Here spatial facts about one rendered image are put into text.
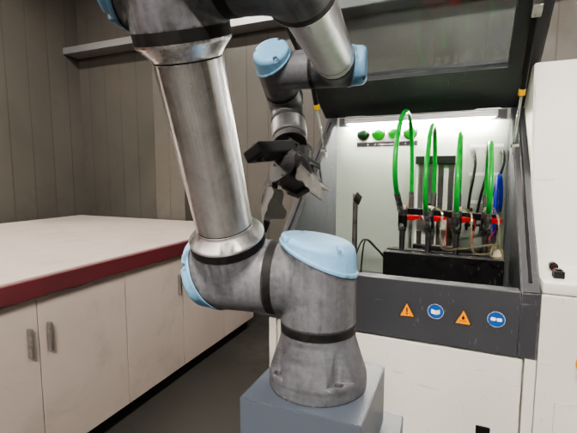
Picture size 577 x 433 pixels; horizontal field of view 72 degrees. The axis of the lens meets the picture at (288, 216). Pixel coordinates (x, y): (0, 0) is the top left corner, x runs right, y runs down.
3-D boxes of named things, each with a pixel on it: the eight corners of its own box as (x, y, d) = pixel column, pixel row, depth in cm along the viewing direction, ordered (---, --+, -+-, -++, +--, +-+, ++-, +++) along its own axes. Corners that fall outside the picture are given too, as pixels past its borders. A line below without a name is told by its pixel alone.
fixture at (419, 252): (381, 297, 127) (383, 250, 126) (387, 289, 137) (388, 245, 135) (501, 312, 114) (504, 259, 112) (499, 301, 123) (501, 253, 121)
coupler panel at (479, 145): (463, 222, 143) (466, 135, 140) (463, 222, 146) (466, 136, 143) (503, 224, 137) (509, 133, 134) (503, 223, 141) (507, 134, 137)
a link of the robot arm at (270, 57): (308, 31, 77) (318, 76, 86) (253, 36, 79) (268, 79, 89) (303, 59, 73) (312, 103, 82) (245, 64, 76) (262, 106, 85)
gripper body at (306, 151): (324, 186, 80) (318, 140, 86) (294, 169, 74) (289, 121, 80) (297, 202, 84) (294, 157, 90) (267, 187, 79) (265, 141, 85)
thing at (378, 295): (280, 319, 119) (280, 266, 118) (286, 314, 123) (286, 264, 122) (517, 357, 94) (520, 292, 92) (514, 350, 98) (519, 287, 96)
